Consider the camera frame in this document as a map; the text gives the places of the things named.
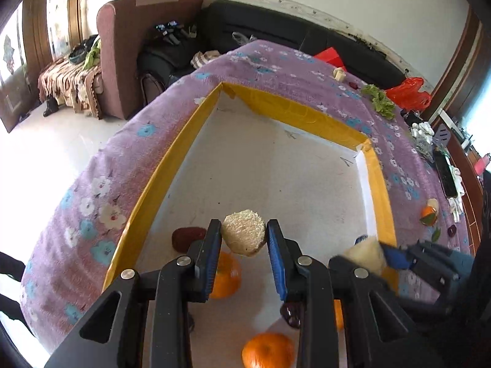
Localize brown armchair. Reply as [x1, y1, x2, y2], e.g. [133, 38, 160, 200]
[96, 0, 204, 120]

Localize square pale loofah piece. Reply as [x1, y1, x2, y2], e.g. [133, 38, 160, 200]
[342, 236, 388, 277]

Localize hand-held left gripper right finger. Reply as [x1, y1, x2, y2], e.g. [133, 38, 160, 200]
[266, 219, 446, 368]

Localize black devices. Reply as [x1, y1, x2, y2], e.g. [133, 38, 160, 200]
[155, 20, 198, 47]

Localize small orange mandarin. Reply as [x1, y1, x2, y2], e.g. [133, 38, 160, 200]
[209, 252, 242, 300]

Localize checked cloth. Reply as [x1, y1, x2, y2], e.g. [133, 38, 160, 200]
[192, 50, 221, 70]

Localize purple floral tablecloth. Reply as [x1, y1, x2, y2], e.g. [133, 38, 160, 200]
[19, 39, 480, 357]

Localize black boots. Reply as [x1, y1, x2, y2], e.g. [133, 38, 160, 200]
[42, 94, 60, 118]

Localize red paper box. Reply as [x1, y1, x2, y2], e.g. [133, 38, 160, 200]
[314, 47, 348, 70]

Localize pink bottle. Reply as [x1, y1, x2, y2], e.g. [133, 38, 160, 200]
[474, 153, 491, 177]

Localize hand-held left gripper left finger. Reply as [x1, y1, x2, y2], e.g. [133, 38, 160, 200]
[44, 218, 223, 368]

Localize orange mandarin with green leaves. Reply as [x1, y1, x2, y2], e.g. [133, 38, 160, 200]
[419, 206, 442, 243]

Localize black bag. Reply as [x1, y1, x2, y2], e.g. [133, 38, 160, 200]
[137, 44, 200, 89]

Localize red plastic bag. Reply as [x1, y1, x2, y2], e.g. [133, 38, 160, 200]
[385, 77, 432, 111]

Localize black sofa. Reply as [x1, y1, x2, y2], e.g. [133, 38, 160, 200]
[136, 0, 407, 85]

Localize green lettuce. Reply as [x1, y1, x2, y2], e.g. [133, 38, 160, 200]
[361, 84, 396, 120]

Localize white gloves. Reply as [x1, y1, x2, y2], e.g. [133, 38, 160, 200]
[449, 166, 466, 223]

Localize patterned brown sofa cover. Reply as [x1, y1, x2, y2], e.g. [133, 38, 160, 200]
[37, 56, 104, 120]

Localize clear plastic packet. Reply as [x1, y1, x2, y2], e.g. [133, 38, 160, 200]
[415, 138, 434, 159]

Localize black smartphone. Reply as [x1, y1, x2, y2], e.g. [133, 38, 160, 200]
[433, 149, 459, 199]

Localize yellow cardboard box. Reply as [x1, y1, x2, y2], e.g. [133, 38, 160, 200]
[103, 82, 400, 368]

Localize grey phone stand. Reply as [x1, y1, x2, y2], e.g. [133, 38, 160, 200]
[434, 123, 453, 147]

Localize white round items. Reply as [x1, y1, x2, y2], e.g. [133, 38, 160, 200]
[410, 122, 435, 139]

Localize dark red jujube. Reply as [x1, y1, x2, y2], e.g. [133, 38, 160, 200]
[171, 227, 208, 254]

